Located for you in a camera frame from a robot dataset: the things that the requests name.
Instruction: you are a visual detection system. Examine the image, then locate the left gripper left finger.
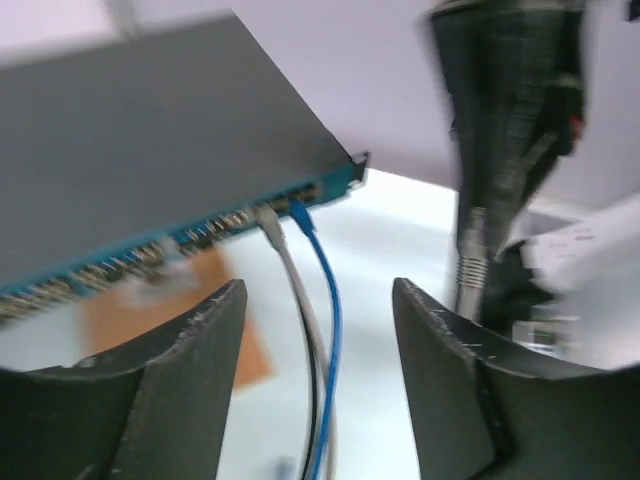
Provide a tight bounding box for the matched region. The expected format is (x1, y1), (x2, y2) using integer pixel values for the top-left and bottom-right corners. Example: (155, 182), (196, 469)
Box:
(1, 280), (247, 480)

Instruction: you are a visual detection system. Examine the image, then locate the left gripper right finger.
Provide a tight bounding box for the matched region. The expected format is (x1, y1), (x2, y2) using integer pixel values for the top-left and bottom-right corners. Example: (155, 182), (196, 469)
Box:
(392, 278), (639, 480)

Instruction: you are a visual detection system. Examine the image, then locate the black blue network switch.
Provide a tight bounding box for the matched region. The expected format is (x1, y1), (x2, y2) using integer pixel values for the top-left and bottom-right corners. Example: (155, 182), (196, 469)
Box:
(1, 11), (370, 323)

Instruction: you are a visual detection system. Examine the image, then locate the wooden board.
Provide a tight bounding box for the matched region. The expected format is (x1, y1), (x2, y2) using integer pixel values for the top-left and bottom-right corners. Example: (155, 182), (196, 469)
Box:
(79, 249), (275, 389)

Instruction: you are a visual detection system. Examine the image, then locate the blue ethernet cable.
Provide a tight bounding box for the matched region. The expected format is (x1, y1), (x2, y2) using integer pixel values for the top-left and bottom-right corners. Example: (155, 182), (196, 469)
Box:
(288, 199), (344, 480)

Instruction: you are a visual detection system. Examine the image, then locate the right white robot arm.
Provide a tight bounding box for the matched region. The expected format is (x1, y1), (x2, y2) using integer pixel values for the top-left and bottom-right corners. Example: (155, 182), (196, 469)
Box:
(426, 1), (639, 355)

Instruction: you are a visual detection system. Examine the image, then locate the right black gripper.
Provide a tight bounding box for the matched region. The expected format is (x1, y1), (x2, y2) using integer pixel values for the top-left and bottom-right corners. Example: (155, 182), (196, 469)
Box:
(424, 0), (589, 261)

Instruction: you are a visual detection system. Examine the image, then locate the short grey ethernet cable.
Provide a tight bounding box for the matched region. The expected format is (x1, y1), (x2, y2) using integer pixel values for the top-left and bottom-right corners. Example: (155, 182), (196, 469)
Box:
(255, 205), (341, 480)

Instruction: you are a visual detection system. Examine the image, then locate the black ethernet cable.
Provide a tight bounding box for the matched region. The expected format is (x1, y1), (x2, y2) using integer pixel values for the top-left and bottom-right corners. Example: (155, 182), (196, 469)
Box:
(299, 299), (321, 480)

